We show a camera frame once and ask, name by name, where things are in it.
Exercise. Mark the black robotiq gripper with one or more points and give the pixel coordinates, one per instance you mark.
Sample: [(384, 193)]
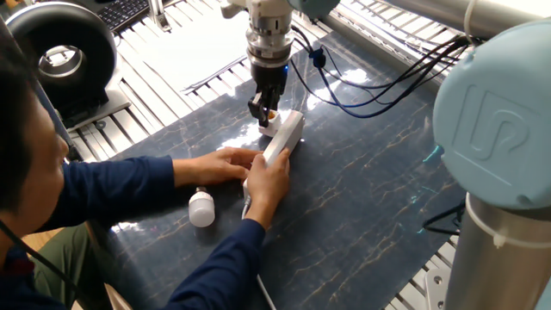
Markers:
[(269, 79)]

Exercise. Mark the white plug-in bulb holder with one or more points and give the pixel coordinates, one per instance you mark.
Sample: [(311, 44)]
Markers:
[(271, 128)]

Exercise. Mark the white power strip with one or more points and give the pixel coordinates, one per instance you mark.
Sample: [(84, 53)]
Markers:
[(288, 133)]

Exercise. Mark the white LED bulb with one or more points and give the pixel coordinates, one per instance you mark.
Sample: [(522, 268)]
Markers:
[(202, 211)]

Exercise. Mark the navy sleeved left forearm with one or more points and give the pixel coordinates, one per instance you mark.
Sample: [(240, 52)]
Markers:
[(112, 194)]

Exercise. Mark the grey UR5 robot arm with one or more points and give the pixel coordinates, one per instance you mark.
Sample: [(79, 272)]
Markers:
[(495, 129)]

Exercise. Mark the navy sleeved right forearm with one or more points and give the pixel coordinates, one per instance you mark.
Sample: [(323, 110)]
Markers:
[(219, 271)]

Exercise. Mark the person's left hand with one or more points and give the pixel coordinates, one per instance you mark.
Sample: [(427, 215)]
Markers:
[(219, 168)]

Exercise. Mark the person's right hand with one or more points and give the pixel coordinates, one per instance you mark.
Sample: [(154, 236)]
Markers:
[(267, 189)]

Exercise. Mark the dark marble pattern mat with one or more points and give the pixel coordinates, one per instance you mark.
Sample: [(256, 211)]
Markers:
[(344, 194)]

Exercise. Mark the black computer keyboard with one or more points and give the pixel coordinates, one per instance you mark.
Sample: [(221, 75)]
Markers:
[(122, 13)]

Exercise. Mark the green trousered leg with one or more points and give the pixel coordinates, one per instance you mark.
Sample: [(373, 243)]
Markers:
[(73, 258)]

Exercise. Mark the grey robot mounting plate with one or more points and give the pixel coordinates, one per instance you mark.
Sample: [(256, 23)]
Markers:
[(437, 288)]

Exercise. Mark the short aluminium bracket post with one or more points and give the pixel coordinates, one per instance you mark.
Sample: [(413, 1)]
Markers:
[(159, 15)]

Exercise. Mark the grey device base plate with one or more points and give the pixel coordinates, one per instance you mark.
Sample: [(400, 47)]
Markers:
[(116, 103)]

